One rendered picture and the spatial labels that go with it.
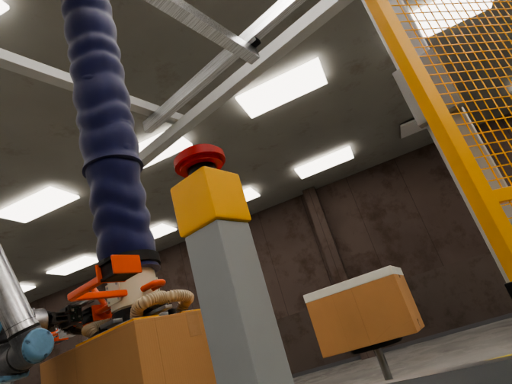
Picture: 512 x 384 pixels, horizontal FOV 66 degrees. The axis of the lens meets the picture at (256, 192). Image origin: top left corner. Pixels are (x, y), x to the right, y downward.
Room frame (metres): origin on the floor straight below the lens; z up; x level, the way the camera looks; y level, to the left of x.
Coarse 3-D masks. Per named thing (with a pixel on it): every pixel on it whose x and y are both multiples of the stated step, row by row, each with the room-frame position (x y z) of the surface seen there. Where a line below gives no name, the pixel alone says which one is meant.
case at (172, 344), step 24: (192, 312) 1.25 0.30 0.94; (120, 336) 1.12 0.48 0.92; (144, 336) 1.10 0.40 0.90; (168, 336) 1.16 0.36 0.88; (192, 336) 1.23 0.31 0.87; (48, 360) 1.38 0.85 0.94; (72, 360) 1.28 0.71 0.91; (96, 360) 1.20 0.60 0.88; (120, 360) 1.13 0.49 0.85; (144, 360) 1.09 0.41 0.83; (168, 360) 1.15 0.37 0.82; (192, 360) 1.22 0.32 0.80
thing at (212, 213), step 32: (192, 192) 0.44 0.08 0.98; (224, 192) 0.45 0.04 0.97; (192, 224) 0.45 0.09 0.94; (224, 224) 0.44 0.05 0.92; (192, 256) 0.46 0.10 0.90; (224, 256) 0.43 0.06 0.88; (256, 256) 0.48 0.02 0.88; (224, 288) 0.44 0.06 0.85; (256, 288) 0.46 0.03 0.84; (224, 320) 0.45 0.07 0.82; (256, 320) 0.45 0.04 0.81; (224, 352) 0.45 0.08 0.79; (256, 352) 0.44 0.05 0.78
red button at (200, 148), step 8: (200, 144) 0.45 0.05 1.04; (208, 144) 0.45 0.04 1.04; (184, 152) 0.44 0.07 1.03; (192, 152) 0.44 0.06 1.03; (200, 152) 0.44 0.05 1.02; (208, 152) 0.45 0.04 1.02; (216, 152) 0.45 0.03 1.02; (176, 160) 0.45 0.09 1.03; (184, 160) 0.45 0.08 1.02; (192, 160) 0.45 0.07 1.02; (200, 160) 0.45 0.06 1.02; (208, 160) 0.46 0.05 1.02; (216, 160) 0.46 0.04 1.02; (224, 160) 0.48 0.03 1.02; (176, 168) 0.46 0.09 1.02; (184, 168) 0.46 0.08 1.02; (192, 168) 0.46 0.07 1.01; (216, 168) 0.49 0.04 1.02; (184, 176) 0.48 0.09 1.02
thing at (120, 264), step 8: (112, 256) 0.97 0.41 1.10; (120, 256) 0.99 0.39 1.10; (128, 256) 1.01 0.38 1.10; (136, 256) 1.03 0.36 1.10; (104, 264) 1.00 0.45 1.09; (112, 264) 0.97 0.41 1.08; (120, 264) 0.98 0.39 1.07; (128, 264) 1.00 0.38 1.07; (136, 264) 1.02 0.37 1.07; (96, 272) 1.01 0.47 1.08; (104, 272) 1.01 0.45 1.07; (112, 272) 0.99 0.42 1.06; (120, 272) 0.98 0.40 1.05; (128, 272) 1.00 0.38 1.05; (136, 272) 1.02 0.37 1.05; (104, 280) 1.01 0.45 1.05; (112, 280) 1.03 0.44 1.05; (120, 280) 1.05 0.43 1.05
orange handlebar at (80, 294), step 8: (96, 280) 1.06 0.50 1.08; (152, 280) 1.31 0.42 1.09; (160, 280) 1.31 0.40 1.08; (80, 288) 1.11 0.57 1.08; (88, 288) 1.09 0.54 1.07; (144, 288) 1.32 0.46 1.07; (152, 288) 1.36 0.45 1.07; (72, 296) 1.14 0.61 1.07; (80, 296) 1.18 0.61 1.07; (88, 296) 1.20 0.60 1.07; (96, 296) 1.22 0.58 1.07; (104, 296) 1.25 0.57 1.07; (112, 296) 1.27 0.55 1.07; (120, 296) 1.31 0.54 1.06; (96, 312) 1.49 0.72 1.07
